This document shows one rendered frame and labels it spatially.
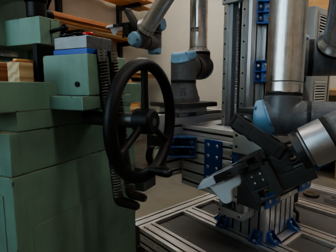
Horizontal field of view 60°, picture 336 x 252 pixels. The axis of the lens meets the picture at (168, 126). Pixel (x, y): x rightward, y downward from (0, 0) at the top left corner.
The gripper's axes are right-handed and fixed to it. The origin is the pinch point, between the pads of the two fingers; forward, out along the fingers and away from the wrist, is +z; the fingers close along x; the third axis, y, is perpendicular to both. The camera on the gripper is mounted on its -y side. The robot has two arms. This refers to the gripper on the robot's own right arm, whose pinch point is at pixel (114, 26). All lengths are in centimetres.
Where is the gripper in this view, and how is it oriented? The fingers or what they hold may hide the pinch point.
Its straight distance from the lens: 184.3
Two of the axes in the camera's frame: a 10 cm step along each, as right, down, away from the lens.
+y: 0.8, 9.7, 2.5
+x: 5.7, -2.5, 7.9
